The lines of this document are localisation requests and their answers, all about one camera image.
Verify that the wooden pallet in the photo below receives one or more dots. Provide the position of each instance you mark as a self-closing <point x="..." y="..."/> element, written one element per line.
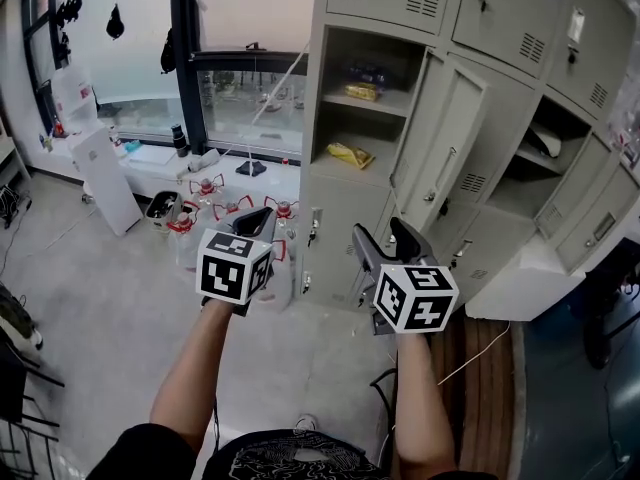
<point x="480" y="403"/>

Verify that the black thermos bottle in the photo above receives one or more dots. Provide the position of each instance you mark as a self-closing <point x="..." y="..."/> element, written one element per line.
<point x="178" y="140"/>

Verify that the dark cloth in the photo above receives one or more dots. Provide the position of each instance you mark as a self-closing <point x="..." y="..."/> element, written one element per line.
<point x="250" y="168"/>

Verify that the black window frame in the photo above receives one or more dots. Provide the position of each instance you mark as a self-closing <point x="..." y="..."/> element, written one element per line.
<point x="186" y="43"/>

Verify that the blue snack packet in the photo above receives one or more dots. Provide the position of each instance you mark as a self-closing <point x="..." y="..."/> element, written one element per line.
<point x="367" y="73"/>

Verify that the white and black cap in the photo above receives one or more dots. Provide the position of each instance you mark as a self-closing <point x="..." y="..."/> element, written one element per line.
<point x="545" y="140"/>

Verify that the white water dispenser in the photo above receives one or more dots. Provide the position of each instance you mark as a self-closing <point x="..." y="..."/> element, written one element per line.
<point x="107" y="183"/>

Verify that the person's right forearm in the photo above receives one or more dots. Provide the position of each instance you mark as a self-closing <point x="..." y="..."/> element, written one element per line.
<point x="422" y="403"/>

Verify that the person's white shoe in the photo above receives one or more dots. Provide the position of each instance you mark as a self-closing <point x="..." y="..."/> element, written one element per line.
<point x="306" y="422"/>

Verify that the white tray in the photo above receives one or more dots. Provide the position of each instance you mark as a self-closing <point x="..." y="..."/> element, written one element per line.
<point x="150" y="154"/>

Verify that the beige waste bin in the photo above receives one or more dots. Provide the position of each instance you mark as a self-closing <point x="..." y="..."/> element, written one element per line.
<point x="160" y="218"/>

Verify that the clear dispenser water bottle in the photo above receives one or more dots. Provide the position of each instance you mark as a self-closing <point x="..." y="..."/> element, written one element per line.
<point x="75" y="98"/>

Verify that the black metal chair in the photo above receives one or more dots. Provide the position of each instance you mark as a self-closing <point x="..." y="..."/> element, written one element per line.
<point x="10" y="383"/>

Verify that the grey folded umbrella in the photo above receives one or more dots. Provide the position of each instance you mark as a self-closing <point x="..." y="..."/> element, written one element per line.
<point x="202" y="160"/>

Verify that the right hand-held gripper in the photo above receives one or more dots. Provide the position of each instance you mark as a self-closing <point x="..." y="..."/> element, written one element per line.
<point x="420" y="308"/>

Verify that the yellow snack packet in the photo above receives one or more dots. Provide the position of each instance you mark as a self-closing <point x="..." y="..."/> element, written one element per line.
<point x="350" y="154"/>
<point x="362" y="91"/>

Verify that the cluster of black hanging pouches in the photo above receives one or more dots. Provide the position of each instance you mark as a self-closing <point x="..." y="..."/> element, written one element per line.
<point x="68" y="9"/>

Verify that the black hanging pouch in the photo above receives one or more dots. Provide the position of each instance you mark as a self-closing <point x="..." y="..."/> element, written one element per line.
<point x="115" y="23"/>
<point x="168" y="52"/>

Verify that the white pole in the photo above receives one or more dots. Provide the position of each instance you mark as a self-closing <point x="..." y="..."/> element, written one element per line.
<point x="280" y="84"/>

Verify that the white foam box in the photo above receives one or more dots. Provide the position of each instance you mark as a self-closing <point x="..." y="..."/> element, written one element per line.
<point x="525" y="288"/>

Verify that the person's left forearm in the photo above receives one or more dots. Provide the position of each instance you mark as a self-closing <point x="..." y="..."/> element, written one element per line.
<point x="187" y="378"/>

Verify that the grey metal locker cabinet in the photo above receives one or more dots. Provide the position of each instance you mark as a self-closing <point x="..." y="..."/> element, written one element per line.
<point x="345" y="208"/>

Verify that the person's black printed shirt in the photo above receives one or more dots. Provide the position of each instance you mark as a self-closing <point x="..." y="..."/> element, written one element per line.
<point x="290" y="460"/>

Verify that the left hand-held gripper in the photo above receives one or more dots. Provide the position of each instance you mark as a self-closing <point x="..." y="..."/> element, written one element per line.
<point x="222" y="278"/>

